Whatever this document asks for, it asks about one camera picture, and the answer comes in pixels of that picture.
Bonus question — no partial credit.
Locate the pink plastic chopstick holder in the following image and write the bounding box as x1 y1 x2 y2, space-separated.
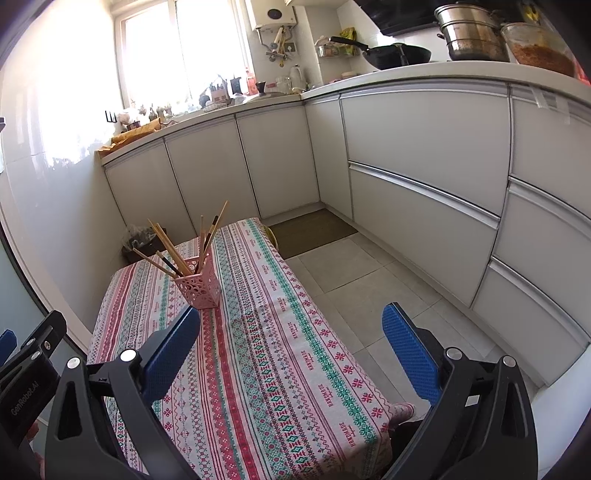
173 251 220 310

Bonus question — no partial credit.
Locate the wall spice rack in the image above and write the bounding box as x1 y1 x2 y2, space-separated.
315 39 361 59

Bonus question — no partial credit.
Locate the olive brown floor mat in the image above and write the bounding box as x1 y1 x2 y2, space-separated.
265 209 358 260

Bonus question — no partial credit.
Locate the black wok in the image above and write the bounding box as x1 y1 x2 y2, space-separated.
329 36 432 71

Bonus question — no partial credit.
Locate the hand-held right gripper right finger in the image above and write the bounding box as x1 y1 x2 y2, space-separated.
381 302 539 480

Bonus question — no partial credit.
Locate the glass bowl with food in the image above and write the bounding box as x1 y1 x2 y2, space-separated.
501 22 578 77

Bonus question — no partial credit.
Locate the white kitchen countertop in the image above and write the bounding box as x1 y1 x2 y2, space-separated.
95 58 591 162

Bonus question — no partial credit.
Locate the narrow white cabinet door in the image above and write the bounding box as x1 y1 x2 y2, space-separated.
305 97 354 217

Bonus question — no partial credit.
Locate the clear tape strip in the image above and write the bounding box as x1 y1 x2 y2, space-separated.
531 88 573 123

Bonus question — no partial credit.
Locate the dark brown trash bin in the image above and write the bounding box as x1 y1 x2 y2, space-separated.
121 224 160 266

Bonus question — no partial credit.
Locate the black range hood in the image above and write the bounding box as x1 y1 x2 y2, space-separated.
353 0 462 37

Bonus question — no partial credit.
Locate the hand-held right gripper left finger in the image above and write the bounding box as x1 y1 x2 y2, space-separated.
44 305 201 480

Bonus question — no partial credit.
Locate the person's black trouser leg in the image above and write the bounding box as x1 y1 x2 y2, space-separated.
388 418 432 480

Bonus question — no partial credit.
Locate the bundle of wooden chopsticks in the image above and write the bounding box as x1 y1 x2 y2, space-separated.
133 200 229 278

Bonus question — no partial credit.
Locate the striped patterned tablecloth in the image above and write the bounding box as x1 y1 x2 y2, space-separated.
88 218 416 480

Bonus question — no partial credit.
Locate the yellow paper bag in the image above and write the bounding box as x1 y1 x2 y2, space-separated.
97 117 164 153

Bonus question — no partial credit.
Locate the white cabinet drawer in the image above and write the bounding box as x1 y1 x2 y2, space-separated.
508 85 591 195
339 83 513 215
348 164 502 308
471 258 591 386
492 178 591 296

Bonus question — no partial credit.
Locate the white gas water heater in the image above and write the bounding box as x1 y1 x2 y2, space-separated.
249 0 297 31

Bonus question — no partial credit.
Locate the steel steamer pot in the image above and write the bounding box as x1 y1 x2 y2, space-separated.
434 2 511 62

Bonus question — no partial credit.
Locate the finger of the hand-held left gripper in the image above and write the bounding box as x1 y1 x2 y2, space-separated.
0 310 68 384
0 329 18 365

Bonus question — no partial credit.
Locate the kitchen window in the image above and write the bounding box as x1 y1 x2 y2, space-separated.
117 0 254 114

